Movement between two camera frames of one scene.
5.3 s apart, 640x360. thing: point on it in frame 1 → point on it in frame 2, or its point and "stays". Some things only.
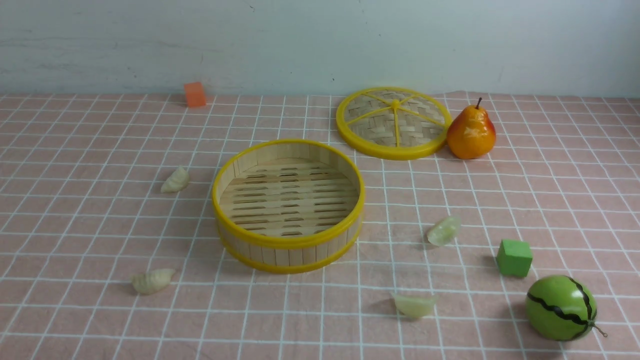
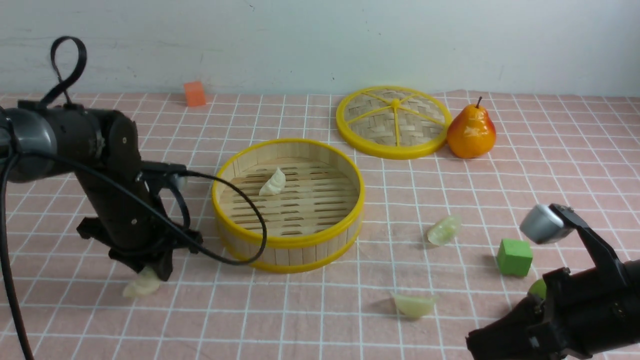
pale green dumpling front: (414, 306) stays
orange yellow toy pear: (471, 133) stays
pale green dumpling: (443, 230) stays
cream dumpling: (178, 180) → (274, 184)
